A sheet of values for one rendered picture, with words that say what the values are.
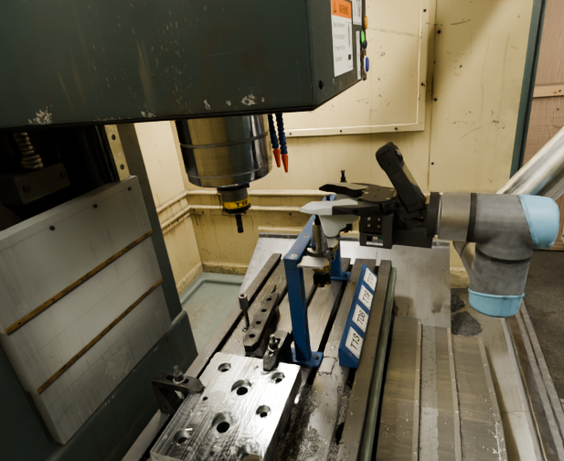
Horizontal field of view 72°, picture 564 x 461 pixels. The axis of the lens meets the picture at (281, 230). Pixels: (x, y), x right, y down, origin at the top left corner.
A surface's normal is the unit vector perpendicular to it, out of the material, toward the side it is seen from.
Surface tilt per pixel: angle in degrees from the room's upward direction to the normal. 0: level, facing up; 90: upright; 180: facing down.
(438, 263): 24
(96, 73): 90
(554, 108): 91
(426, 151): 90
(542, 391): 0
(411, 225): 90
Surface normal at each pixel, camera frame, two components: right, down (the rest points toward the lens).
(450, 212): -0.37, -0.06
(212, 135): -0.11, 0.42
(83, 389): 0.94, 0.04
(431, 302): -0.24, -0.66
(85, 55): -0.32, 0.42
